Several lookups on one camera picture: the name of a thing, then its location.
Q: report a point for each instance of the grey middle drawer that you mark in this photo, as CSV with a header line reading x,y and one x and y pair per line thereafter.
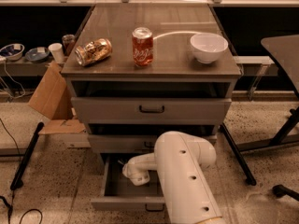
x,y
121,138

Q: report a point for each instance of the black bar left floor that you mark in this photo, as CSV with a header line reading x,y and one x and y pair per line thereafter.
x,y
17,182

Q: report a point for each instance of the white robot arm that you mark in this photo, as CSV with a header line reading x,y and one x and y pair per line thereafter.
x,y
179,160

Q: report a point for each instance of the upright red soda can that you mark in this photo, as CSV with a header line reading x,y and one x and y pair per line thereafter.
x,y
142,41

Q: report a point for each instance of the grey top drawer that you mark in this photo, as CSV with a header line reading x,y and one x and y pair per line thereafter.
x,y
150,103

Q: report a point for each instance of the white bowl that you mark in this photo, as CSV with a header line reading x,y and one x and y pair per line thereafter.
x,y
208,47

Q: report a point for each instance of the black bar right floor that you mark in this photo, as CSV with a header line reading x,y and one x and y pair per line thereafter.
x,y
250,180

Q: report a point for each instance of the blue bowl near cup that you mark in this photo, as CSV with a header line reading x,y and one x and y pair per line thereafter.
x,y
37,55

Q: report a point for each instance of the brown cardboard box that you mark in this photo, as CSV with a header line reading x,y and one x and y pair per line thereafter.
x,y
52,99

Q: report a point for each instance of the dark side table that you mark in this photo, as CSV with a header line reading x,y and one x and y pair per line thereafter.
x,y
284,51

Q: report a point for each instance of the grey drawer cabinet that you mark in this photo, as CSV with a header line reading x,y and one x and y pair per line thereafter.
x,y
172,26

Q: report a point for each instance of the white paper cup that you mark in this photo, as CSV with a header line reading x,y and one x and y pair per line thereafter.
x,y
56,50

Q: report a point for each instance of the grey drawer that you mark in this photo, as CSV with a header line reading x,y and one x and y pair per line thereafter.
x,y
121,138
118,193
150,103

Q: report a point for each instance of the blue bowl far left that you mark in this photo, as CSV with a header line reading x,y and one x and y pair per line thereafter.
x,y
12,52

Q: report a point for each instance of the dark glass jar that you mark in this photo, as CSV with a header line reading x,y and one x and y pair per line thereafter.
x,y
68,42

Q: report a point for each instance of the grey bottom drawer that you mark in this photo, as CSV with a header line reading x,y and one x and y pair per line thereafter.
x,y
118,193

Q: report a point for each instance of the black stand base right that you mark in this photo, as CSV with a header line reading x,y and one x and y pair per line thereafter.
x,y
282,137

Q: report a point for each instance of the black caster foot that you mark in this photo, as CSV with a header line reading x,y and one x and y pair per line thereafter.
x,y
279,191

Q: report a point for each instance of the black bar floor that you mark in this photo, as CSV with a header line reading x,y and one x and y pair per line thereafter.
x,y
250,180
17,182

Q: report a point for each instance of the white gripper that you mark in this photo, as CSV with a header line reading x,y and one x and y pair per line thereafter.
x,y
139,179

